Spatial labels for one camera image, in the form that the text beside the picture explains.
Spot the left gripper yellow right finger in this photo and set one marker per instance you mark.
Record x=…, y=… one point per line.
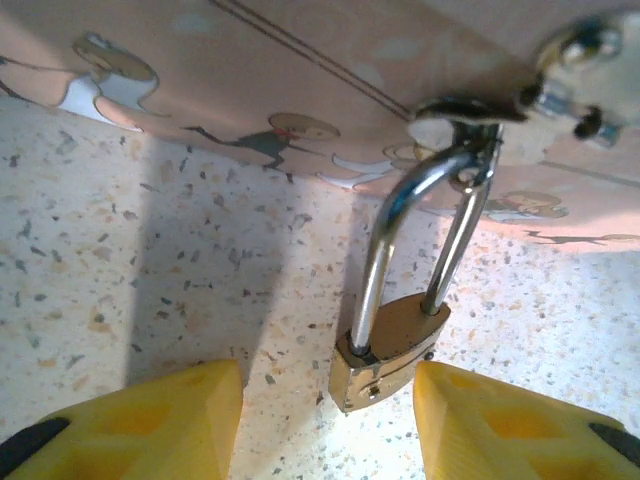
x=500, y=435

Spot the brass padlock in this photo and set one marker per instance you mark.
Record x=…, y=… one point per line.
x=395, y=340

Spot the pink wedding cartoon box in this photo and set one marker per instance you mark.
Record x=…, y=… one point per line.
x=250, y=65

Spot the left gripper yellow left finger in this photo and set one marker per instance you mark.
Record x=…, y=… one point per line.
x=150, y=430

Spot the silver box hasp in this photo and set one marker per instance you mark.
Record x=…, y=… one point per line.
x=575, y=55

